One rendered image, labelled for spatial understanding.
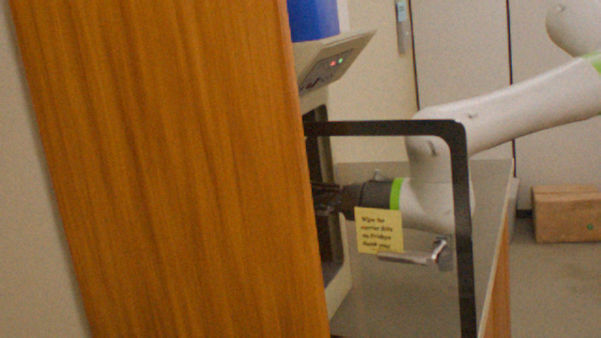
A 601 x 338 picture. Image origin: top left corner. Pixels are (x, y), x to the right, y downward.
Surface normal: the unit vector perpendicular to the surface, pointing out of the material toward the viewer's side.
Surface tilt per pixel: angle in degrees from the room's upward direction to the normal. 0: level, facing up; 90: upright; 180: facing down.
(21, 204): 90
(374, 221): 90
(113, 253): 90
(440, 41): 90
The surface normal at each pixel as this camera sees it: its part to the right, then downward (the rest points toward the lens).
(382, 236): -0.48, 0.29
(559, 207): -0.29, 0.24
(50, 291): 0.92, -0.02
